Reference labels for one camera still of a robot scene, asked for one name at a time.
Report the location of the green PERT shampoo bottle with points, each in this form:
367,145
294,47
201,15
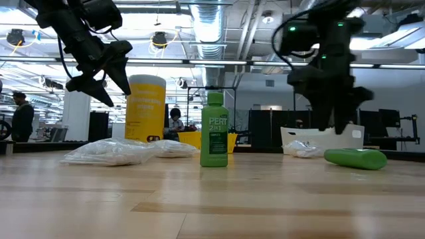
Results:
214,132

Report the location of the yellow canister with white lid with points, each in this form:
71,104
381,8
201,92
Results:
145,109

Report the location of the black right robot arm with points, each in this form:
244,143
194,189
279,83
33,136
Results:
332,8

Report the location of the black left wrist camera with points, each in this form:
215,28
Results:
103,15

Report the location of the black partition panel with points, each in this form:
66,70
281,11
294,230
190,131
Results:
265,127

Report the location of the black camera stand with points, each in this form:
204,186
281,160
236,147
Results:
413,127

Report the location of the black cabinet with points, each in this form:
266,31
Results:
98,126

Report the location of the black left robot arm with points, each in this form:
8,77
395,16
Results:
43,13

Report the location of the person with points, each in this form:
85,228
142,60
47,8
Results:
174,124
22,119

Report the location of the black aluminium table frame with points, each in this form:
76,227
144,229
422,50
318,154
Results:
40,146

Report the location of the vanity pack bag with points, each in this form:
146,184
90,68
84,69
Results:
302,148

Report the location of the cotton pads bag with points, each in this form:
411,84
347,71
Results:
109,152

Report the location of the cotton swabs bag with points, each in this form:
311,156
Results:
174,148

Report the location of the black wheel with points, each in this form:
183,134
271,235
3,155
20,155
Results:
4,130

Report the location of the yellow plastic basket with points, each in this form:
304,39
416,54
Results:
191,139

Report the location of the ceiling light strip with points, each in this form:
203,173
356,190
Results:
216,62

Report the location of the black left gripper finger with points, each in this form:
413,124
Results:
119,63
88,85

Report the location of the white column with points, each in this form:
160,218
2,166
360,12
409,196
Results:
76,114

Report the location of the white plastic bin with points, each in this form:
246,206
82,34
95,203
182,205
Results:
352,137

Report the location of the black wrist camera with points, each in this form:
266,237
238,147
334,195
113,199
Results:
103,15
299,38

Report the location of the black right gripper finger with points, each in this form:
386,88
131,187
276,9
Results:
322,114
345,106

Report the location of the silver ventilation duct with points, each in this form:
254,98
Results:
208,30

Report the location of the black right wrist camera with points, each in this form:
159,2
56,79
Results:
299,38

